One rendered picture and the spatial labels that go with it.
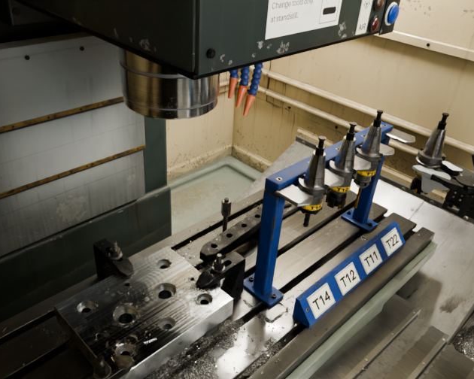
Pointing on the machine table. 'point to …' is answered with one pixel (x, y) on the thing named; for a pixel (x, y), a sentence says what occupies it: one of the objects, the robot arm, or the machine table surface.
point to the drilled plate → (123, 316)
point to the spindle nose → (165, 89)
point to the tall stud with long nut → (226, 212)
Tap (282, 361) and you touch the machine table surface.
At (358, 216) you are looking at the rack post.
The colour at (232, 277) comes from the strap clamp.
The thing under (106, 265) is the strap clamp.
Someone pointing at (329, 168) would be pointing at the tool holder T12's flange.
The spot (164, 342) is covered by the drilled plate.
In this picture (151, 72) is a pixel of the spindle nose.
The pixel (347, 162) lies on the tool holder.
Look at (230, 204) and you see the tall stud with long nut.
